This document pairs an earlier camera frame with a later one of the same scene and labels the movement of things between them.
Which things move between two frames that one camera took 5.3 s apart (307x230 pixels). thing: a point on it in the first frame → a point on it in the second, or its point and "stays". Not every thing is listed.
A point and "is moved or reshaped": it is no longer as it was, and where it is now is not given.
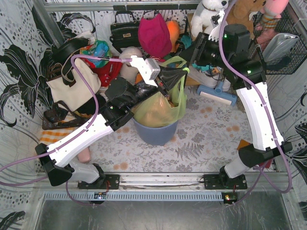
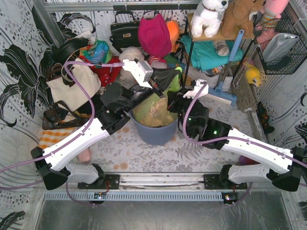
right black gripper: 196,51 → 177,101
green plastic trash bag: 160,110 is moved or reshaped
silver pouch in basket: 278,47 stays
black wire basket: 281,45 stays
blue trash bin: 155,136 stays
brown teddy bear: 239,13 stays
